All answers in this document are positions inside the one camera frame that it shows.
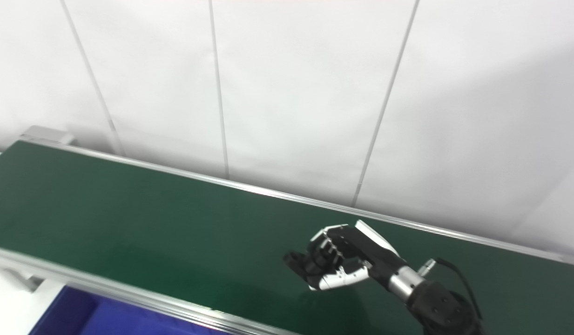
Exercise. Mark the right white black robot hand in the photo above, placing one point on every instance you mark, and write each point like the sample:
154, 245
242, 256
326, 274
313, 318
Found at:
361, 251

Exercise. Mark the black flanged part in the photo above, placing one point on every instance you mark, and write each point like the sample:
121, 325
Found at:
296, 263

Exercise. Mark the green conveyor belt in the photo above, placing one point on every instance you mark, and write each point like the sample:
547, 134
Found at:
82, 279
151, 223

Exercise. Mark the blue bin with white parts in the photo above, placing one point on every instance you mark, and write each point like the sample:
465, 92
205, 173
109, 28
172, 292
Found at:
105, 316

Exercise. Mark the aluminium conveyor support leg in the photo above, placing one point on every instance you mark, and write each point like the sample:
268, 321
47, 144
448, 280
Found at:
21, 279

